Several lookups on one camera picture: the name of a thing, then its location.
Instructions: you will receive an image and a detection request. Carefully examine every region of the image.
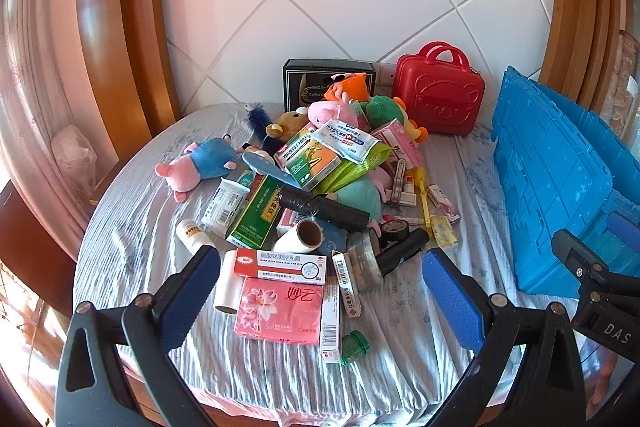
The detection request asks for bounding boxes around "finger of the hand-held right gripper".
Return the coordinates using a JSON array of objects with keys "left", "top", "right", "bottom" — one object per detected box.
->
[
  {"left": 607, "top": 213, "right": 640, "bottom": 240},
  {"left": 552, "top": 229, "right": 608, "bottom": 288}
]

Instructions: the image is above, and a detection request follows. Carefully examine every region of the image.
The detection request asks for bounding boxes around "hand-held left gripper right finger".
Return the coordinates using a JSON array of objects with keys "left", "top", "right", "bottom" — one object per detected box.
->
[{"left": 421, "top": 248, "right": 587, "bottom": 427}]

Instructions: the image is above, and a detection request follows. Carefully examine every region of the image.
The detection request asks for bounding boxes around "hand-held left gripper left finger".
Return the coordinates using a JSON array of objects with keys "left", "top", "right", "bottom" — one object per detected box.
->
[{"left": 55, "top": 246, "right": 222, "bottom": 427}]

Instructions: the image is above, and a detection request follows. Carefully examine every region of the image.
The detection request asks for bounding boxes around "white paper roll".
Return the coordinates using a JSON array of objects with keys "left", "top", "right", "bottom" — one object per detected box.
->
[{"left": 214, "top": 251, "right": 246, "bottom": 313}]

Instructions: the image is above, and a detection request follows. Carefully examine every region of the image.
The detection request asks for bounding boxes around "white plastic bottle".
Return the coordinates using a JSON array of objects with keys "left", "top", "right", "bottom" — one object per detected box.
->
[{"left": 176, "top": 218, "right": 216, "bottom": 255}]

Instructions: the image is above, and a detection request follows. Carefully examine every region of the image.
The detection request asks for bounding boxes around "black cylinder flashlight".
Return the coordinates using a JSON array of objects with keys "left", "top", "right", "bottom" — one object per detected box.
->
[{"left": 375, "top": 227, "right": 431, "bottom": 278}]

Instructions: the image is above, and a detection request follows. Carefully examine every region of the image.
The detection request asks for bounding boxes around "blue plastic crate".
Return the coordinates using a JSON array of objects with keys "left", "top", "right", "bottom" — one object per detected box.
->
[{"left": 490, "top": 66, "right": 640, "bottom": 298}]

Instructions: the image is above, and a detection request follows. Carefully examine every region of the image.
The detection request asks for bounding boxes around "pink flower tissue pack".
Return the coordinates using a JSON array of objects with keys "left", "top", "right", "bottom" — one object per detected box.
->
[{"left": 234, "top": 277, "right": 326, "bottom": 347}]

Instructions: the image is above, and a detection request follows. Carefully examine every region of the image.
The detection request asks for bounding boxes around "grey tape roll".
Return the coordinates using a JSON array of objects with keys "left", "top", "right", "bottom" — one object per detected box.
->
[{"left": 345, "top": 229, "right": 386, "bottom": 294}]

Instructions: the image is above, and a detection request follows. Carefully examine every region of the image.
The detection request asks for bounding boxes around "red white medicine box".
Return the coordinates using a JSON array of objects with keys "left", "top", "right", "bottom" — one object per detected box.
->
[{"left": 234, "top": 248, "right": 328, "bottom": 286}]

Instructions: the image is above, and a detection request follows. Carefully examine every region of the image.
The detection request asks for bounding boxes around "long green box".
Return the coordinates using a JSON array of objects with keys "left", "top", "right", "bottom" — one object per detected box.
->
[{"left": 225, "top": 174, "right": 291, "bottom": 249}]

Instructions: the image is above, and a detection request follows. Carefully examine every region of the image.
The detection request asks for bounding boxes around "narrow white barcode box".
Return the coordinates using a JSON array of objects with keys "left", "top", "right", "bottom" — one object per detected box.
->
[{"left": 332, "top": 251, "right": 363, "bottom": 319}]

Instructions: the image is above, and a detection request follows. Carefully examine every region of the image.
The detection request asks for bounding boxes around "white box red stripe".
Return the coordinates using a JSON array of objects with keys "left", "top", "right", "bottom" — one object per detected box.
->
[{"left": 320, "top": 284, "right": 346, "bottom": 364}]

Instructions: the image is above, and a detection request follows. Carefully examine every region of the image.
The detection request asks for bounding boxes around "light blue cloth-covered desktop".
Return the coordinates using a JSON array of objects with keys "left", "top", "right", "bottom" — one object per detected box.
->
[{"left": 74, "top": 103, "right": 601, "bottom": 427}]

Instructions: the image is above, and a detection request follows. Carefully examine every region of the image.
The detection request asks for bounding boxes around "yellow green sachet pack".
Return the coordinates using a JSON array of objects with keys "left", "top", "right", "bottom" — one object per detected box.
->
[{"left": 429, "top": 216, "right": 458, "bottom": 249}]

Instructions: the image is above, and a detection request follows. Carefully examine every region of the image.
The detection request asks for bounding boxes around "black electrical tape roll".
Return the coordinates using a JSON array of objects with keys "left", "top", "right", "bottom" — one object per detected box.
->
[{"left": 378, "top": 217, "right": 412, "bottom": 244}]

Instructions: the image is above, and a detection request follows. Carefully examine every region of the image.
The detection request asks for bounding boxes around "small pink white box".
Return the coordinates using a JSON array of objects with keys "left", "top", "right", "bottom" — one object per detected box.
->
[{"left": 426, "top": 184, "right": 462, "bottom": 224}]

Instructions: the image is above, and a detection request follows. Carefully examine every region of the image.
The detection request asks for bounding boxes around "green bottle cap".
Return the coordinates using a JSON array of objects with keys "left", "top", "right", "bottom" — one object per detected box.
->
[{"left": 340, "top": 331, "right": 372, "bottom": 366}]

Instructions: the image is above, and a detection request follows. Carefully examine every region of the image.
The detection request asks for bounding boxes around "brown folding tool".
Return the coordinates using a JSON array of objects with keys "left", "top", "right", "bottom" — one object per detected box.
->
[{"left": 387, "top": 159, "right": 409, "bottom": 208}]

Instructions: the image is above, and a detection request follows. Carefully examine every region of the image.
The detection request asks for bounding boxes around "teal-dress pig plush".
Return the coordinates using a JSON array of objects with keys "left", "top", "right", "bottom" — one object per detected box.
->
[{"left": 327, "top": 167, "right": 397, "bottom": 230}]

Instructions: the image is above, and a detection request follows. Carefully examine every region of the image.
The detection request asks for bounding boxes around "blue-shirt pig plush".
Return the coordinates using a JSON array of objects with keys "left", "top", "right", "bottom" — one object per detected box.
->
[{"left": 155, "top": 137, "right": 238, "bottom": 204}]

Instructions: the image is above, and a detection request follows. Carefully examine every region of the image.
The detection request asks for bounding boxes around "rolled patterned carpet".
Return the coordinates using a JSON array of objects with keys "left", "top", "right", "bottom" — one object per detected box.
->
[{"left": 600, "top": 29, "right": 640, "bottom": 142}]

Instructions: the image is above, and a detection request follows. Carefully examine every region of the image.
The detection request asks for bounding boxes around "blue shoe insole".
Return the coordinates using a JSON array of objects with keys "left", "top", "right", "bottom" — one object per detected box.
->
[{"left": 241, "top": 151, "right": 301, "bottom": 190}]

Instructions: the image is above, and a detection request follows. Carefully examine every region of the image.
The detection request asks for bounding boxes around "lime green wipes packet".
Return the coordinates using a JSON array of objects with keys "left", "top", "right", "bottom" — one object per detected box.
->
[{"left": 312, "top": 144, "right": 396, "bottom": 195}]

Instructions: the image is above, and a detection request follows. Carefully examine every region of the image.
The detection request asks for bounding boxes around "pink tissue box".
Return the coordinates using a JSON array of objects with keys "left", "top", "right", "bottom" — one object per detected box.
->
[{"left": 372, "top": 119, "right": 423, "bottom": 171}]

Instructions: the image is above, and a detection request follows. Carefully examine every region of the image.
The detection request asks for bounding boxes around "blue fuzzy feather toy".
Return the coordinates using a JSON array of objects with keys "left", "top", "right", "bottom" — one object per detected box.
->
[{"left": 245, "top": 103, "right": 273, "bottom": 138}]

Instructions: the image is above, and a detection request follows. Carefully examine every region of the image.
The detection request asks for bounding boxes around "white blue sachet pack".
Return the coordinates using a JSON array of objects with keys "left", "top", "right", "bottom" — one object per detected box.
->
[{"left": 320, "top": 119, "right": 383, "bottom": 164}]

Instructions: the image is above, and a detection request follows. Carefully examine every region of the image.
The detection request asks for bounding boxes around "brown bear plush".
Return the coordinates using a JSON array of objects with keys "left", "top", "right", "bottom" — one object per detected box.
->
[{"left": 265, "top": 106, "right": 313, "bottom": 142}]

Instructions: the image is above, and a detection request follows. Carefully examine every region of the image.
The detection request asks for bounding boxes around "yellow duck plush green hat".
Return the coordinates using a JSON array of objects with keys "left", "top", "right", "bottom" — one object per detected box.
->
[{"left": 360, "top": 94, "right": 429, "bottom": 144}]

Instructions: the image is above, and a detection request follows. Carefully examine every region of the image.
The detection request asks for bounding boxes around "red small suitcase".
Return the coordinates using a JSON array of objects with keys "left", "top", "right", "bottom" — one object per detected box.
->
[{"left": 391, "top": 41, "right": 486, "bottom": 136}]

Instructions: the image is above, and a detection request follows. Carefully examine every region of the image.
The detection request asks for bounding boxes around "pink pig plush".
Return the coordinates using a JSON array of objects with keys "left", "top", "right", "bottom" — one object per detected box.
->
[{"left": 307, "top": 99, "right": 371, "bottom": 130}]

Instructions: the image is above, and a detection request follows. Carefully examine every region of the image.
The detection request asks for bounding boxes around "orange plush toy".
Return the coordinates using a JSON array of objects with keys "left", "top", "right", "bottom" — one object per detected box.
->
[{"left": 322, "top": 73, "right": 373, "bottom": 104}]

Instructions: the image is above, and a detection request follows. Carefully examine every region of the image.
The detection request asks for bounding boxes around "black coffee box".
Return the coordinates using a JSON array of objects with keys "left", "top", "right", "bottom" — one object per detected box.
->
[{"left": 283, "top": 59, "right": 379, "bottom": 112}]

